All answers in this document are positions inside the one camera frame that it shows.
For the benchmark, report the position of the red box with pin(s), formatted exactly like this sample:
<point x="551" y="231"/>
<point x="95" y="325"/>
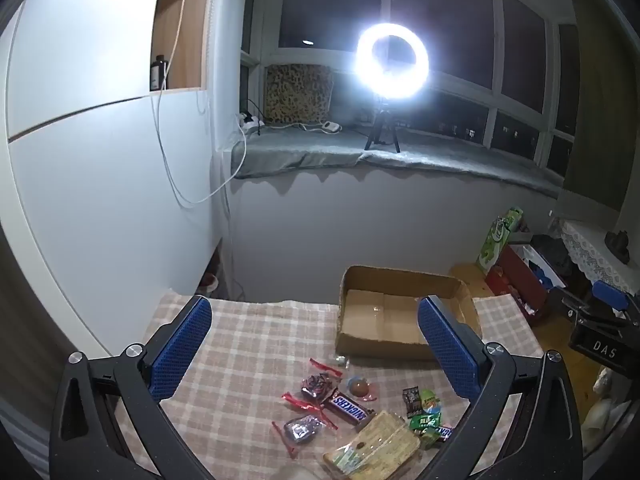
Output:
<point x="520" y="280"/>

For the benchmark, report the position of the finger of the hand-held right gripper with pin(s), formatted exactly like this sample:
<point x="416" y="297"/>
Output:
<point x="610" y="294"/>
<point x="585" y="310"/>

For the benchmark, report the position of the plaid tablecloth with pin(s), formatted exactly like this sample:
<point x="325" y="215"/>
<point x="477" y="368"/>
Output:
<point x="250" y="350"/>

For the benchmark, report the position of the red-edged clear date packet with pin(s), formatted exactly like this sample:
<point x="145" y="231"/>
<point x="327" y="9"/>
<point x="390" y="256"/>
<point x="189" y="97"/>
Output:
<point x="302" y="430"/>
<point x="317" y="385"/>

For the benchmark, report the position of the white lace cloth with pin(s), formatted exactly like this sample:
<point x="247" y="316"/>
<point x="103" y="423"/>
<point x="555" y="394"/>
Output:
<point x="590" y="252"/>

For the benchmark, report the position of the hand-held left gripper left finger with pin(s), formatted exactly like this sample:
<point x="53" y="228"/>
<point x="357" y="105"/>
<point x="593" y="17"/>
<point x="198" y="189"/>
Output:
<point x="182" y="350"/>

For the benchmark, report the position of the large beige cracker packet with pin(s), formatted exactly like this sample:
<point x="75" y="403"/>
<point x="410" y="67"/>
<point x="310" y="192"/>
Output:
<point x="380" y="440"/>

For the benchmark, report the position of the dark figurine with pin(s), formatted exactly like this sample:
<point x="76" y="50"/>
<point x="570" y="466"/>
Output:
<point x="619" y="246"/>

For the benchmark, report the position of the leopard print cushion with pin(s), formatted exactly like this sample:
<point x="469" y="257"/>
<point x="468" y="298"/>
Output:
<point x="299" y="94"/>

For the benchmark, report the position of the white power strip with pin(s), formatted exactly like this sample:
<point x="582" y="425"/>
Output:
<point x="250" y="121"/>

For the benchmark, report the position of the dark curtain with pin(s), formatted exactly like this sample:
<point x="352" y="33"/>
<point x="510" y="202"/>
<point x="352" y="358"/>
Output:
<point x="600" y="135"/>

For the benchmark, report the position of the white plastic bags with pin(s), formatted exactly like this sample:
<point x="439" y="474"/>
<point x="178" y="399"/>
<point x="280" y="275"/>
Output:
<point x="605" y="410"/>

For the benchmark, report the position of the grey windowsill blanket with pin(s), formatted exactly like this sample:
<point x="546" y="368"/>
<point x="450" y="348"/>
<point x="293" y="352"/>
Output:
<point x="425" y="160"/>

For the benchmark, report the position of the cardboard box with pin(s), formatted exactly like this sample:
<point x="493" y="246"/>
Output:
<point x="380" y="310"/>

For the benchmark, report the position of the small black candy packet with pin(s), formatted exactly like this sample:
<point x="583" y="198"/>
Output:
<point x="412" y="402"/>

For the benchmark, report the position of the white adapter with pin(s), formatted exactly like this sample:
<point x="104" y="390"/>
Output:
<point x="331" y="127"/>

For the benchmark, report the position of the green carton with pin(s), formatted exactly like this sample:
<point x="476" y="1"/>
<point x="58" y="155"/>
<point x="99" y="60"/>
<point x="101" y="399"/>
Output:
<point x="495" y="240"/>

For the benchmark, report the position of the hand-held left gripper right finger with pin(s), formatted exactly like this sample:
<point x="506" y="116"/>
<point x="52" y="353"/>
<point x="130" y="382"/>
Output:
<point x="445" y="350"/>

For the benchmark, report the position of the large brown chocolate bar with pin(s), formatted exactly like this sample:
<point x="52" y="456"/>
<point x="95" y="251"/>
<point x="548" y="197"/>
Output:
<point x="347" y="407"/>

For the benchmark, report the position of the white cabinet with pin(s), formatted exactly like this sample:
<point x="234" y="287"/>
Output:
<point x="100" y="185"/>

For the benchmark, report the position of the black tripod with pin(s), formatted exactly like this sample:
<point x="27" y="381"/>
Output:
<point x="382" y="125"/>

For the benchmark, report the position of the red and white bucket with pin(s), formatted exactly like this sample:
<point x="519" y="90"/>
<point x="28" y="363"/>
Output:
<point x="209" y="284"/>

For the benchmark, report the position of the small clear green candy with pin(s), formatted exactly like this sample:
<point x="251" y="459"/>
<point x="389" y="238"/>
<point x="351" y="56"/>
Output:
<point x="340" y="360"/>

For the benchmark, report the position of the wooden shelf niche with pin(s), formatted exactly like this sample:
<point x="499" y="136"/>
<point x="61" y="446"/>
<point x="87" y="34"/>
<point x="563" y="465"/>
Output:
<point x="187" y="25"/>

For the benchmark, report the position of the black bag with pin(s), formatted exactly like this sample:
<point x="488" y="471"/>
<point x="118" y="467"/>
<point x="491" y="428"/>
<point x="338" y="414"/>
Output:
<point x="550" y="257"/>

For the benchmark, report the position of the window with white frame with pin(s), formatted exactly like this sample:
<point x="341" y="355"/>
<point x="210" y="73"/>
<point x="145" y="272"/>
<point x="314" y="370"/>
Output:
<point x="325" y="5"/>

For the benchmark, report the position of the brown egg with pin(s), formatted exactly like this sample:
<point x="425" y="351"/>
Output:
<point x="360" y="387"/>

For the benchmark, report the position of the dark bottle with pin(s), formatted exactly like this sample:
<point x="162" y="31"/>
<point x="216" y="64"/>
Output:
<point x="159" y="74"/>

